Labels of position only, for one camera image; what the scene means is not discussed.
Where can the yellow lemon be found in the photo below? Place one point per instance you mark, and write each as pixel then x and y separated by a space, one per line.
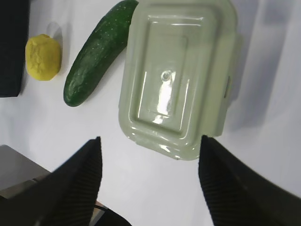
pixel 43 57

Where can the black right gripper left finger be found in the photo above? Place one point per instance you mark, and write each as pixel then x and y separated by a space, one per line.
pixel 66 197

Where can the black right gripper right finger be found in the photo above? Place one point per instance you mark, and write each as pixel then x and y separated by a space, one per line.
pixel 238 196

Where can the navy blue lunch bag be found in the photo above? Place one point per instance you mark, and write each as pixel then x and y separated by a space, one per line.
pixel 14 25

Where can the green cucumber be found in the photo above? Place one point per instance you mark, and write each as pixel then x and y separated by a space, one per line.
pixel 105 43

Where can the glass container green lid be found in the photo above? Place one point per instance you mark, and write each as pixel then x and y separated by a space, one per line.
pixel 180 62

